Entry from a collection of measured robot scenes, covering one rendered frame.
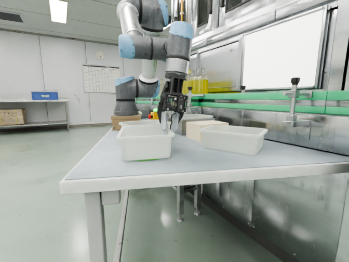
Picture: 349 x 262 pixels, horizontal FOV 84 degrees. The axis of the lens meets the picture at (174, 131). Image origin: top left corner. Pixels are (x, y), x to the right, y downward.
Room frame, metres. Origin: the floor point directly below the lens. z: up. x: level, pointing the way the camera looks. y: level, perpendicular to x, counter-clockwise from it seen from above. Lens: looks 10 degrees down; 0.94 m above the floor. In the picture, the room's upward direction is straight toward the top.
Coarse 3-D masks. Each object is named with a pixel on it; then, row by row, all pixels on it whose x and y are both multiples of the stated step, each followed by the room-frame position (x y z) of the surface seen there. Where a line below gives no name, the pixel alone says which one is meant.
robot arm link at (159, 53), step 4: (156, 40) 0.70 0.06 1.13; (160, 40) 0.70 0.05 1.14; (164, 40) 0.71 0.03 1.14; (156, 44) 0.69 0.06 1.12; (160, 44) 0.70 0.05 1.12; (164, 44) 0.69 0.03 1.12; (156, 48) 0.69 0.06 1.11; (160, 48) 0.70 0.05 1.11; (164, 48) 0.69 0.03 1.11; (156, 52) 0.70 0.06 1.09; (160, 52) 0.70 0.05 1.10; (164, 52) 0.70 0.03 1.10; (156, 56) 0.71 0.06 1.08; (160, 56) 0.71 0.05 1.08; (164, 56) 0.71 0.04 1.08; (160, 60) 0.74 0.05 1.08; (164, 60) 0.74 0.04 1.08
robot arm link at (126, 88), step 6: (120, 78) 1.16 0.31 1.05; (126, 78) 1.16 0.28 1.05; (132, 78) 1.19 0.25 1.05; (120, 84) 1.16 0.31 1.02; (126, 84) 1.16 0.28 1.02; (132, 84) 1.18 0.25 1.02; (120, 90) 1.16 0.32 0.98; (126, 90) 1.16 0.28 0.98; (132, 90) 1.18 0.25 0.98; (138, 90) 1.19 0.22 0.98; (120, 96) 1.16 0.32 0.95; (126, 96) 1.16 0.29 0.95; (132, 96) 1.19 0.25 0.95
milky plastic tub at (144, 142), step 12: (120, 132) 0.61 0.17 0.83; (132, 132) 0.74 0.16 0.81; (144, 132) 0.75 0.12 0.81; (156, 132) 0.76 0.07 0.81; (168, 132) 0.63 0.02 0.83; (120, 144) 0.55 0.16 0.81; (132, 144) 0.54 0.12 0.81; (144, 144) 0.55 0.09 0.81; (156, 144) 0.56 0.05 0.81; (168, 144) 0.57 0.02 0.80; (132, 156) 0.55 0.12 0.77; (144, 156) 0.55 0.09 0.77; (156, 156) 0.56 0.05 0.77; (168, 156) 0.57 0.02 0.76
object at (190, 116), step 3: (186, 114) 1.18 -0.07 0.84; (189, 114) 1.19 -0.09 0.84; (192, 114) 1.20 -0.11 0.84; (195, 114) 1.21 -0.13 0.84; (198, 114) 1.20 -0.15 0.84; (201, 114) 1.18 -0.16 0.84; (204, 114) 1.16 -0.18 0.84; (183, 117) 0.99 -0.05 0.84; (186, 117) 0.99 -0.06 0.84; (189, 117) 1.00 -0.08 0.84; (192, 117) 1.01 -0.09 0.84; (195, 117) 1.02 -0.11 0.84; (198, 117) 1.03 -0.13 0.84; (201, 117) 1.03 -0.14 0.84; (204, 117) 1.05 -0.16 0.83; (207, 117) 1.06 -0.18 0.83; (210, 117) 1.07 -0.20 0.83
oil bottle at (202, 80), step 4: (200, 76) 1.35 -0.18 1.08; (204, 76) 1.35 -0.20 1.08; (200, 80) 1.35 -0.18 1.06; (204, 80) 1.35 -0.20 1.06; (200, 84) 1.35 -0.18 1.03; (204, 84) 1.35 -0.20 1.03; (200, 88) 1.35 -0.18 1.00; (204, 88) 1.35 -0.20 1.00; (200, 92) 1.35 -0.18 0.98; (204, 92) 1.35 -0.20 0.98
